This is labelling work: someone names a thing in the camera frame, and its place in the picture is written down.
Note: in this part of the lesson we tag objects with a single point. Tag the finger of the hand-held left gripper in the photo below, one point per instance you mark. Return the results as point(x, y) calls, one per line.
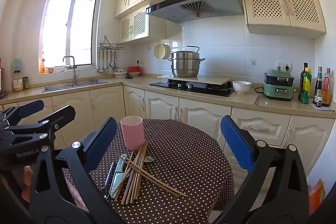
point(63, 115)
point(29, 108)

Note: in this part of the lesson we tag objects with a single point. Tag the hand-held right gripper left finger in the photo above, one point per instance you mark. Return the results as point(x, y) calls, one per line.
point(101, 145)

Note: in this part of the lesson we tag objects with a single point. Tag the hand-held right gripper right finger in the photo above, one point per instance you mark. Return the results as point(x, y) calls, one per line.
point(236, 142)

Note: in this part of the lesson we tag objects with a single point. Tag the pink cup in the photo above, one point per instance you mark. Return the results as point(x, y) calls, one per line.
point(132, 134)

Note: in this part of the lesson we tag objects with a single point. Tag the pile of wooden chopsticks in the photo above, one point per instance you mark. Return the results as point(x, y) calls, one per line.
point(136, 174)

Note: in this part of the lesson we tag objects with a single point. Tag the metal spoon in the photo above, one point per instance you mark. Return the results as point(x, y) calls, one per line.
point(150, 159)

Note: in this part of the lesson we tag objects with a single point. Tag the person's left hand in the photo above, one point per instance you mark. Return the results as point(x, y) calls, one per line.
point(27, 182)

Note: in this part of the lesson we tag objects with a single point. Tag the small dark jar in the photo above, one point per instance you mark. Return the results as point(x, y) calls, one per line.
point(25, 83)

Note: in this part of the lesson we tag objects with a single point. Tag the glass jar with label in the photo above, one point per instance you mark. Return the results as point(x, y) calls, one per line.
point(17, 82)

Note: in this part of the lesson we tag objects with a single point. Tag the stainless steel sink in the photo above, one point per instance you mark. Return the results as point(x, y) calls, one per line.
point(78, 84)

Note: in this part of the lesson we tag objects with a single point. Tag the metal sink faucet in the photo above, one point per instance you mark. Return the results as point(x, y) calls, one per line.
point(74, 74)

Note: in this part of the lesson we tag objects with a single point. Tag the beige kitchen countertop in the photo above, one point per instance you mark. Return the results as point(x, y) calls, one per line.
point(244, 100)

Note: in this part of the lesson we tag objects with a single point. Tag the orange bottle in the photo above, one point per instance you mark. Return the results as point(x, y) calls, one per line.
point(42, 67)

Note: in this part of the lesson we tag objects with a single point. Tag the small windowsill jar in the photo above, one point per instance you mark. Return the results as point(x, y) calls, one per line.
point(50, 70)

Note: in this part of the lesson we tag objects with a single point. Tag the teal packet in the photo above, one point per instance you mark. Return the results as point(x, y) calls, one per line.
point(17, 64)

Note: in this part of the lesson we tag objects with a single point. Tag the white bowl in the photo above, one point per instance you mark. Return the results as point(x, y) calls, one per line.
point(241, 87)

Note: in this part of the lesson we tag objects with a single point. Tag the brown polka dot tablecloth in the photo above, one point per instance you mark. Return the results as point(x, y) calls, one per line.
point(183, 161)

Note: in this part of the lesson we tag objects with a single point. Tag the person's pink clothing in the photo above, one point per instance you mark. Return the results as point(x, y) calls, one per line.
point(76, 196)

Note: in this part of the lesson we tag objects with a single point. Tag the hanging metal ladle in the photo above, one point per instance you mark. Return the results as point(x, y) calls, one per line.
point(100, 64)
point(115, 64)
point(107, 66)
point(111, 61)

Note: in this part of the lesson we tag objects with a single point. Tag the green electric cooker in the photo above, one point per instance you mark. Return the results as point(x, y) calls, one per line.
point(278, 92)

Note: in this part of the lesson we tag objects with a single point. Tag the stacked white dishes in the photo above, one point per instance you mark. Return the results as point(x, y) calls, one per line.
point(120, 72)

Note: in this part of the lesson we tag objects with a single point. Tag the cream base cabinets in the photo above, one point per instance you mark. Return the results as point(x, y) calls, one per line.
point(162, 106)

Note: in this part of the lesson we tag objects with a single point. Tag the red lidded container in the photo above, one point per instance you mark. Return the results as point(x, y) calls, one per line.
point(135, 70)

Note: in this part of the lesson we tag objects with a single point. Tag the kitchen window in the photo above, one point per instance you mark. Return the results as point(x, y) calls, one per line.
point(65, 29)

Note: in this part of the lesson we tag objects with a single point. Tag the yellow green bottle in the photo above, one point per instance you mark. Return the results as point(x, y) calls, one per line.
point(306, 90)

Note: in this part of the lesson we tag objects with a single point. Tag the black glass cooktop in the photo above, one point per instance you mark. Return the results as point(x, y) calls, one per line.
point(168, 85)

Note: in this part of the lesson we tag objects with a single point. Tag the dark glass bottle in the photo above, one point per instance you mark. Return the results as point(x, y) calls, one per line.
point(302, 82)

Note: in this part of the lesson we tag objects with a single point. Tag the stainless steel steamer pot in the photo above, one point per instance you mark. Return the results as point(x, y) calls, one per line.
point(185, 66)

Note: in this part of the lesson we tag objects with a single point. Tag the orange plastic bag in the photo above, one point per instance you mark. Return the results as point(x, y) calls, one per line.
point(316, 195)

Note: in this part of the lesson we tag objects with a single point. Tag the dark sauce bottle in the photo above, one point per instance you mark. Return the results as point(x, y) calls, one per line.
point(318, 82)

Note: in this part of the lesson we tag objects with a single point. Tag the red label bottle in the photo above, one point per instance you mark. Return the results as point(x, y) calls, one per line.
point(326, 90)

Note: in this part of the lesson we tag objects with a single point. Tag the cream hanging colander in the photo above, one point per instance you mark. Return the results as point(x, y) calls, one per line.
point(160, 51)

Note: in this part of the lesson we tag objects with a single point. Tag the small lattice door cabinet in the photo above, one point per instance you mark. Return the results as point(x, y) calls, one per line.
point(139, 22)

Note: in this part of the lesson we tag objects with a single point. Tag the grey range hood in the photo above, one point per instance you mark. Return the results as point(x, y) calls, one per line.
point(210, 3)

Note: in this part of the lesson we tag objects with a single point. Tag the large lattice door cabinet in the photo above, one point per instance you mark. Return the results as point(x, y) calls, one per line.
point(283, 3)

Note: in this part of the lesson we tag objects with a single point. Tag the metal wall utensil rack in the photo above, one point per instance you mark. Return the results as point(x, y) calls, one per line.
point(110, 47)

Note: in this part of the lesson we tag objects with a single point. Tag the white wall outlet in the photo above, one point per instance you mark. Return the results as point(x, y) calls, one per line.
point(279, 65)
point(288, 66)

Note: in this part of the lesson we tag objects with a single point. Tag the wall outlet with plug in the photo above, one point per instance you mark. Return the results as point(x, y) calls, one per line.
point(139, 61)

